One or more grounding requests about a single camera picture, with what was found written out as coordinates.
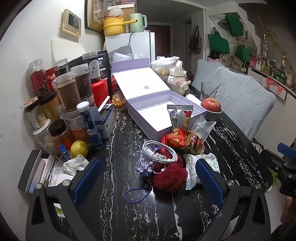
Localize group of clear food jars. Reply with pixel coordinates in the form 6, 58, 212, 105
25, 51, 101, 155

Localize clear glass cup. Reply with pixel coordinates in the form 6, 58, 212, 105
201, 82, 223, 103

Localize framed picture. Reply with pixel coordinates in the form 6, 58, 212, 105
84, 0, 104, 32

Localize lavender gift box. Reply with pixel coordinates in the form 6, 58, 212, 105
111, 58, 207, 142

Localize crumpled white tissue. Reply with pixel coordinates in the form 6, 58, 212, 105
63, 154, 90, 177

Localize crinkled red yellow snack packet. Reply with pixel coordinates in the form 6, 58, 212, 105
184, 130, 205, 156

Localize red fluffy plush charm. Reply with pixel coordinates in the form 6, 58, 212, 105
125, 151, 188, 205

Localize red bottle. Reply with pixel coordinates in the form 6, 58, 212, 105
91, 79, 110, 108

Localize white cable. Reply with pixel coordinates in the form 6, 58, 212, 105
142, 140, 178, 166

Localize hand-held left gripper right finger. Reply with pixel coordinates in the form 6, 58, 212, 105
196, 159, 271, 241

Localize silver sachet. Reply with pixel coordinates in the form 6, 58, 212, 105
167, 105, 194, 133

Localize grey quilted chair cover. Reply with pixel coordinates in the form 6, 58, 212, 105
216, 67, 276, 140
192, 59, 230, 89

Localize dark door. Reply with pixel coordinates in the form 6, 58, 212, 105
146, 23, 171, 59

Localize red apple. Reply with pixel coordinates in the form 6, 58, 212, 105
202, 97, 222, 113

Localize pale green kettle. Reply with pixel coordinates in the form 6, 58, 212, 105
129, 13, 148, 33

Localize white fridge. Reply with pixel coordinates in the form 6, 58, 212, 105
105, 31, 156, 62

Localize blue white box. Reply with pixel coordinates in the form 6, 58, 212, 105
89, 96, 116, 140

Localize yellow pot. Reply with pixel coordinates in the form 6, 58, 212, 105
102, 16, 138, 37

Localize white roll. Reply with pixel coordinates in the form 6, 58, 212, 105
185, 93, 204, 108

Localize red foil pouch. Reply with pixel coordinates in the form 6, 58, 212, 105
45, 68, 58, 92

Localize grey bag with papers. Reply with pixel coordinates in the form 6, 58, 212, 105
111, 45, 151, 62

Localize wall intercom panel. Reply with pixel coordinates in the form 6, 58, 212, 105
61, 9, 82, 38

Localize pink paper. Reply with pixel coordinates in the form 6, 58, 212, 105
265, 77, 287, 95

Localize lemon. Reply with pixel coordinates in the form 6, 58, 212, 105
70, 140, 90, 159

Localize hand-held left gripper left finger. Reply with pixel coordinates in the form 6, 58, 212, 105
26, 158, 102, 241

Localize white board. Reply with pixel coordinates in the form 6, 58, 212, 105
51, 38, 103, 68

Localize clear plastic bag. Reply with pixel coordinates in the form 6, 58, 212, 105
188, 115, 216, 144

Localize white patterned mask packet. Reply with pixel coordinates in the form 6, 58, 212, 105
184, 152, 220, 191

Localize hanging dark bags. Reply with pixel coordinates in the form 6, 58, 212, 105
188, 25, 202, 53

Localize black edged clear case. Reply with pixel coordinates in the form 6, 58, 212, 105
18, 149, 62, 194

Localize clear bag on pot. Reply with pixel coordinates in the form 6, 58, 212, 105
109, 6, 125, 17

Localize plastic bag of food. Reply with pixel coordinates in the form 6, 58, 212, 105
151, 56, 180, 76

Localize row of cosmetic bottles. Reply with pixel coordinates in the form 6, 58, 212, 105
248, 54, 296, 87

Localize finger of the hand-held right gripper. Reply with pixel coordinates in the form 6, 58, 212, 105
261, 149, 289, 168
277, 143, 296, 160

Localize red gold snack packet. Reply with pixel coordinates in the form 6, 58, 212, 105
161, 128, 187, 149

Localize person's right hand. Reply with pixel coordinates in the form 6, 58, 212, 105
280, 196, 296, 224

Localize yellow waffle snack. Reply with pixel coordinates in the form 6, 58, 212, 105
113, 91, 128, 109

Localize small dark bowl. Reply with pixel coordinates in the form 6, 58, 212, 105
200, 102, 223, 122

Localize blue tablet tube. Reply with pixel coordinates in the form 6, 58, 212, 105
77, 101, 103, 150

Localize green tote bag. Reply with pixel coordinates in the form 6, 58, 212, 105
225, 13, 245, 37
207, 27, 230, 55
235, 45, 251, 63

